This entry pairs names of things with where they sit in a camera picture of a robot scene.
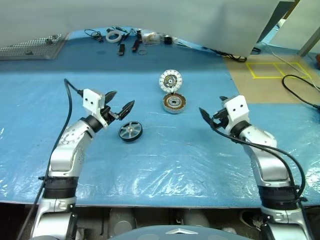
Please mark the white partition sheet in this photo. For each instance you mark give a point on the white partition sheet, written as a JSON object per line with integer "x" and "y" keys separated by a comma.
{"x": 150, "y": 12}

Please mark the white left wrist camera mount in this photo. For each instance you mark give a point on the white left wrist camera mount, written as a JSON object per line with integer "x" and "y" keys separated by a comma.
{"x": 91, "y": 100}

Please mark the grey metal frame post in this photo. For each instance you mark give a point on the grey metal frame post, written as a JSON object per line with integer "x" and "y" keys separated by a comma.
{"x": 310, "y": 37}

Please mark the blue table mat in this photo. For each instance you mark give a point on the blue table mat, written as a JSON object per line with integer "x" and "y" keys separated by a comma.
{"x": 162, "y": 162}

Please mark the perforated metal plate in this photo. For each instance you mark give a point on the perforated metal plate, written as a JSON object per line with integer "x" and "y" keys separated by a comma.
{"x": 32, "y": 48}

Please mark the silver motor cover plate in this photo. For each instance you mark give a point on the silver motor cover plate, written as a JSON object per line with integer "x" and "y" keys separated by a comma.
{"x": 170, "y": 80}

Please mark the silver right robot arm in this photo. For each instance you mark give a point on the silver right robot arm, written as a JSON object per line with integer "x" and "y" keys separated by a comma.
{"x": 270, "y": 165}

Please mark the long black tool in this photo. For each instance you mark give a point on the long black tool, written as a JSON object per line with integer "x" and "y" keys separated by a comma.
{"x": 136, "y": 44}

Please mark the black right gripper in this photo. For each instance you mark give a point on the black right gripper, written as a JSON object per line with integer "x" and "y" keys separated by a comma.
{"x": 221, "y": 116}

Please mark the white tape roll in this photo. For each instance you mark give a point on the white tape roll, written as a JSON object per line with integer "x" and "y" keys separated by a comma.
{"x": 107, "y": 37}

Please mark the dark screwdriver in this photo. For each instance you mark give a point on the dark screwdriver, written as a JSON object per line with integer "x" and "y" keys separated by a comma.
{"x": 120, "y": 28}

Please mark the short black tool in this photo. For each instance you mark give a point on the short black tool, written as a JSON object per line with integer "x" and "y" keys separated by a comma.
{"x": 121, "y": 49}

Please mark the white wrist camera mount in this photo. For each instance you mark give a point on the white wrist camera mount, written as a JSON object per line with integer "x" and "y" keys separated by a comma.
{"x": 236, "y": 107}
{"x": 91, "y": 100}

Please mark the small black cylinder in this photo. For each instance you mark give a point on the small black cylinder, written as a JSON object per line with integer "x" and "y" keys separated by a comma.
{"x": 168, "y": 40}

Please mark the clear bag of parts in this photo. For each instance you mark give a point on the clear bag of parts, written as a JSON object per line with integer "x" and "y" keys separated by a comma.
{"x": 150, "y": 38}

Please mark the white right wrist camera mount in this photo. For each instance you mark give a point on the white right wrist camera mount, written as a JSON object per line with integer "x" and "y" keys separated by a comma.
{"x": 236, "y": 107}

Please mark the grey rounded housing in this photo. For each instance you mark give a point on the grey rounded housing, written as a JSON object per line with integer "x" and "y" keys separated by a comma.
{"x": 195, "y": 218}
{"x": 122, "y": 220}

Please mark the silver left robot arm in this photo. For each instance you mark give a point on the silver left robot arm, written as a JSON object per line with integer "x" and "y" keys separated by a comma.
{"x": 65, "y": 155}

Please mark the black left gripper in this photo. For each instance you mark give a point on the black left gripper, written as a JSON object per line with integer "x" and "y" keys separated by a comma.
{"x": 109, "y": 114}

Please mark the black spoked motor rotor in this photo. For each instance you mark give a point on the black spoked motor rotor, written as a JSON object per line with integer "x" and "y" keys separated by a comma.
{"x": 129, "y": 130}

